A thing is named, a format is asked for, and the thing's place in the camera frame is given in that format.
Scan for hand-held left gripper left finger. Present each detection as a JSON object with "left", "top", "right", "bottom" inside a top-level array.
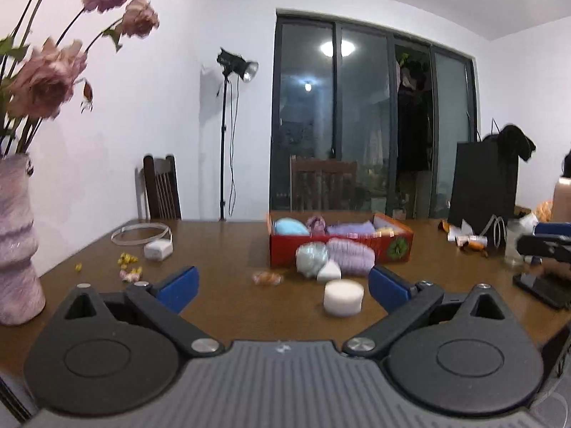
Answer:
[{"left": 42, "top": 266, "right": 226, "bottom": 360}]

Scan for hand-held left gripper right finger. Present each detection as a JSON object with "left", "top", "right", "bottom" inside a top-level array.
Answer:
[{"left": 341, "top": 265, "right": 514, "bottom": 360}]

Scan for white foam cylinder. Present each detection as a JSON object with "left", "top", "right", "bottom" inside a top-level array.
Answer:
[{"left": 323, "top": 279, "right": 365, "bottom": 318}]

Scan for lavender knitted cloth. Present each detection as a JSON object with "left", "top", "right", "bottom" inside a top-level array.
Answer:
[{"left": 327, "top": 220, "right": 376, "bottom": 236}]

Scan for red cardboard box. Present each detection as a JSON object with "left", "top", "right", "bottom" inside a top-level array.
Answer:
[{"left": 267, "top": 212, "right": 415, "bottom": 269}]

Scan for blue plush toy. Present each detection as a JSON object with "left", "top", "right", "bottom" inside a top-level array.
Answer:
[{"left": 273, "top": 218, "right": 310, "bottom": 235}]

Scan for white charger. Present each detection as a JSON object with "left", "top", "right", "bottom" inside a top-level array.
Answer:
[{"left": 143, "top": 239, "right": 174, "bottom": 260}]

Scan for lavender yarn bundle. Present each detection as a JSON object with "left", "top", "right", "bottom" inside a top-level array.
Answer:
[{"left": 327, "top": 237, "right": 376, "bottom": 276}]

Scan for yellow candy wrappers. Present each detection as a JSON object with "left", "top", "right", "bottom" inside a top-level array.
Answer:
[{"left": 74, "top": 252, "right": 144, "bottom": 283}]

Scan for white triangular sponge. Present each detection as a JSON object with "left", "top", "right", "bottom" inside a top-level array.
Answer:
[{"left": 316, "top": 262, "right": 342, "bottom": 283}]

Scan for orange brown snack packet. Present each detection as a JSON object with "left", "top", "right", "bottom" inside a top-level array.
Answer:
[{"left": 459, "top": 235, "right": 490, "bottom": 258}]

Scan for black paper bag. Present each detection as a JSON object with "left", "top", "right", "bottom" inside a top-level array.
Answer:
[{"left": 447, "top": 118, "right": 520, "bottom": 237}]

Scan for light blue yarn ball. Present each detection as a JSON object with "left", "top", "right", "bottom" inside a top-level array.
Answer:
[{"left": 295, "top": 241, "right": 329, "bottom": 279}]

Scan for white paper packet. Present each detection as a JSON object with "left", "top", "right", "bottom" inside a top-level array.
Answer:
[{"left": 448, "top": 220, "right": 476, "bottom": 246}]

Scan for dark wooden chair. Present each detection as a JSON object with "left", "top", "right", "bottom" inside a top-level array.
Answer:
[
  {"left": 143, "top": 155, "right": 182, "bottom": 220},
  {"left": 290, "top": 155, "right": 358, "bottom": 212}
]

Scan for black cloth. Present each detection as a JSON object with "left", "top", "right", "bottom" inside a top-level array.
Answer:
[{"left": 479, "top": 125, "right": 537, "bottom": 163}]

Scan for studio light stand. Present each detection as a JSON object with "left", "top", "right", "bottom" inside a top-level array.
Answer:
[{"left": 216, "top": 47, "right": 259, "bottom": 221}]

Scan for pink textured vase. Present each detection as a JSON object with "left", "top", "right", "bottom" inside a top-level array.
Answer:
[{"left": 0, "top": 152, "right": 46, "bottom": 326}]

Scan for glass sliding door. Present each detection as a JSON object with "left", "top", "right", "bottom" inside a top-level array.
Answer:
[{"left": 270, "top": 8, "right": 478, "bottom": 220}]

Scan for dried pink flower bouquet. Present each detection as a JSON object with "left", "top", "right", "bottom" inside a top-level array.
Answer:
[{"left": 0, "top": 0, "right": 160, "bottom": 159}]

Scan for white looped cable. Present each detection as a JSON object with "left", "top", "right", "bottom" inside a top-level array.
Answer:
[{"left": 486, "top": 215, "right": 507, "bottom": 248}]

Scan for white charger cable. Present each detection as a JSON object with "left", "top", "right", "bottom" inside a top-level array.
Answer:
[{"left": 111, "top": 223, "right": 172, "bottom": 247}]

